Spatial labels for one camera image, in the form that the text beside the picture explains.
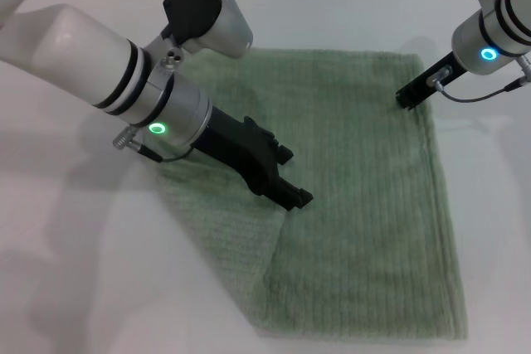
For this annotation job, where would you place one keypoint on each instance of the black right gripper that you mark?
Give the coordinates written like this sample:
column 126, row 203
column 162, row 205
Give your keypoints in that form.
column 431, row 80

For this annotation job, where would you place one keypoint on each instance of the green ribbed towel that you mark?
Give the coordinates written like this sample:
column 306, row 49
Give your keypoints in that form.
column 352, row 188

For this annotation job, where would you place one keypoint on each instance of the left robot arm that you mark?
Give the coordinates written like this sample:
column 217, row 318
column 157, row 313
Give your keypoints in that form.
column 95, row 64

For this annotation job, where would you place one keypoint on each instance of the left wrist camera housing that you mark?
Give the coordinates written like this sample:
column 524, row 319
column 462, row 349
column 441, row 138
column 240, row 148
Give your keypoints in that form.
column 220, row 10

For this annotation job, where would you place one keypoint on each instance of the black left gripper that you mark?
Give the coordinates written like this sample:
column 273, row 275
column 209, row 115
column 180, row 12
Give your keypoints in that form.
column 245, row 151

